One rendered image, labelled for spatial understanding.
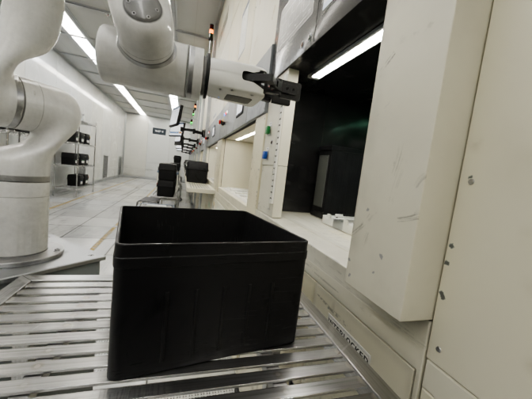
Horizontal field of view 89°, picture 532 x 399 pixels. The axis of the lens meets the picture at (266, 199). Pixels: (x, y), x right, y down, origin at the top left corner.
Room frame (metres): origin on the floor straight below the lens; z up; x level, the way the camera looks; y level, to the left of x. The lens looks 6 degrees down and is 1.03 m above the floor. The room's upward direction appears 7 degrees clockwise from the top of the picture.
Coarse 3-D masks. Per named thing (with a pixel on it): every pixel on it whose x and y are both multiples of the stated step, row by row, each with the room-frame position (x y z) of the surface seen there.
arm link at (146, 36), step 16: (112, 0) 0.36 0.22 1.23; (128, 0) 0.36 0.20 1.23; (144, 0) 0.37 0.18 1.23; (160, 0) 0.38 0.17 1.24; (112, 16) 0.37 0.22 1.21; (128, 16) 0.36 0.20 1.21; (144, 16) 0.36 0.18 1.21; (160, 16) 0.37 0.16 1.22; (128, 32) 0.36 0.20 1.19; (144, 32) 0.36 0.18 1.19; (160, 32) 0.37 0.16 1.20; (128, 48) 0.39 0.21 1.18; (144, 48) 0.38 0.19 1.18; (160, 48) 0.39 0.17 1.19
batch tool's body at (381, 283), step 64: (320, 0) 0.78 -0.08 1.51; (384, 0) 0.58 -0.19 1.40; (448, 0) 0.33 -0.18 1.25; (320, 64) 0.92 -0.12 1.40; (384, 64) 0.42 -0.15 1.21; (448, 64) 0.32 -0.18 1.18; (320, 128) 1.24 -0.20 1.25; (384, 128) 0.39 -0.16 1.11; (448, 128) 0.32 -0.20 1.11; (320, 192) 1.14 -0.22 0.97; (384, 192) 0.38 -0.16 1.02; (448, 192) 0.33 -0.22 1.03; (320, 256) 0.61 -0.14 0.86; (384, 256) 0.36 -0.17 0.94; (384, 320) 0.40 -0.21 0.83
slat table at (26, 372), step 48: (48, 288) 0.51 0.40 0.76; (96, 288) 0.52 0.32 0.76; (0, 336) 0.36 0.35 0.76; (48, 336) 0.37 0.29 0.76; (96, 336) 0.38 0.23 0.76; (336, 336) 0.45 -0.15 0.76; (0, 384) 0.28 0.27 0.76; (48, 384) 0.29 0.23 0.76; (96, 384) 0.30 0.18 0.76; (192, 384) 0.31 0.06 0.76; (240, 384) 0.32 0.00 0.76; (336, 384) 0.34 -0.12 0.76; (384, 384) 0.35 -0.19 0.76
